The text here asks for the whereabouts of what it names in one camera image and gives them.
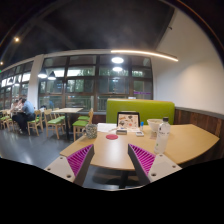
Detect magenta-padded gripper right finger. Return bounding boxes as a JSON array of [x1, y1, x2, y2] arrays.
[[127, 143, 183, 187]]

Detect person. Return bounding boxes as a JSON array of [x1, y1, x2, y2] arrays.
[[9, 98, 20, 113], [12, 97, 36, 134]]

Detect speckled patterned ceramic mug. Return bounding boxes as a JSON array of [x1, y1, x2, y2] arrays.
[[83, 123, 98, 139]]

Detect wooden chairs with green seats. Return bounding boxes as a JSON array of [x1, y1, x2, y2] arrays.
[[0, 107, 95, 141]]

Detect curved linear ceiling light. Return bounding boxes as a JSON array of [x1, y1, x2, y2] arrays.
[[110, 49, 179, 63]]

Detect green upholstered booth bench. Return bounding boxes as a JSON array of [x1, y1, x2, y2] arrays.
[[105, 98, 176, 126]]

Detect white ceramic bowl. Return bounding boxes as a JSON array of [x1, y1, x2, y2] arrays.
[[146, 118, 164, 133]]

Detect small dark flat box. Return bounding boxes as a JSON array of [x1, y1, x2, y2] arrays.
[[115, 128, 128, 136]]

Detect round pendant lamps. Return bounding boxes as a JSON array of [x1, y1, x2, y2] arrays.
[[37, 56, 125, 81]]

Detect flat round red coaster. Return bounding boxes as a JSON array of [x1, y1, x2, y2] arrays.
[[105, 133, 119, 141]]

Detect clear black-capped water bottle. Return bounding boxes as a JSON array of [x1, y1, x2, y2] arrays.
[[154, 116, 172, 155]]

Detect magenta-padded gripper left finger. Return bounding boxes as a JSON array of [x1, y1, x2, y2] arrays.
[[44, 143, 95, 187]]

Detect black laptop with stickers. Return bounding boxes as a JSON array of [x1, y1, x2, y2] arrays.
[[116, 110, 141, 132]]

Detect light wooden dining table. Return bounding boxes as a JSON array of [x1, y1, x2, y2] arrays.
[[51, 107, 84, 139]]

